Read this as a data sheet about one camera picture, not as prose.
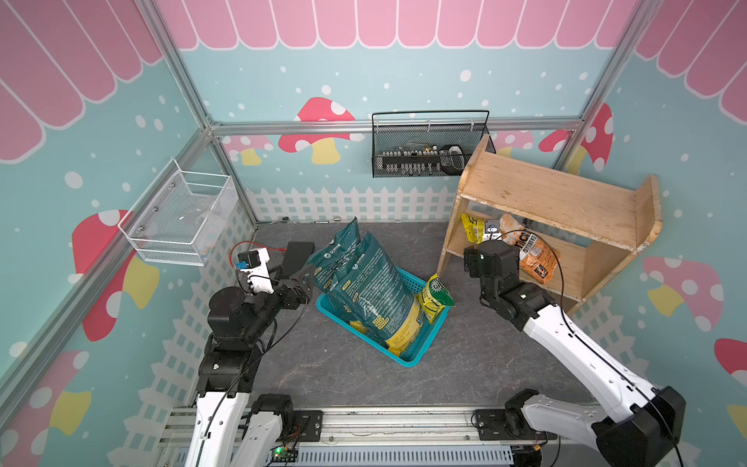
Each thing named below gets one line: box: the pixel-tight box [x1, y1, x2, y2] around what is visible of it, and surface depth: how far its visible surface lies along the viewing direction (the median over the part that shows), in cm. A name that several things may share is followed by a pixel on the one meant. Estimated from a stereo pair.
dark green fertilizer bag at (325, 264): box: [306, 215, 361, 292], surface depth 80 cm
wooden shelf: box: [436, 134, 664, 316], surface depth 71 cm
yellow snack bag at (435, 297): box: [416, 273, 456, 324], surface depth 87 cm
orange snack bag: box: [499, 214, 561, 285], surface depth 79 cm
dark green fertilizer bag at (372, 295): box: [328, 231, 422, 356], surface depth 81 cm
